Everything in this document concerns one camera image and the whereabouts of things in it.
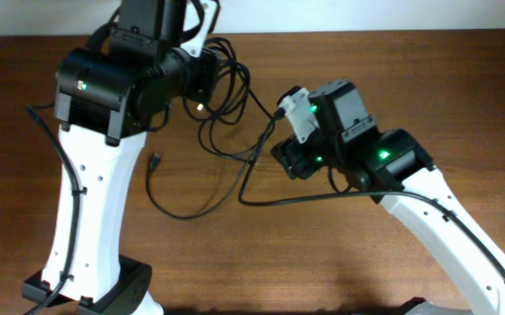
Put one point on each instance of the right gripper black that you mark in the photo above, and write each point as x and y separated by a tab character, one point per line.
291	158

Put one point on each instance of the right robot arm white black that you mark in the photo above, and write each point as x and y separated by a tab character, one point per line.
332	128

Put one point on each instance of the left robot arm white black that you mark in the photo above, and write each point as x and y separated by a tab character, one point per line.
108	91

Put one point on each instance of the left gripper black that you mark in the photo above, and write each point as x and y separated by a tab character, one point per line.
208	73

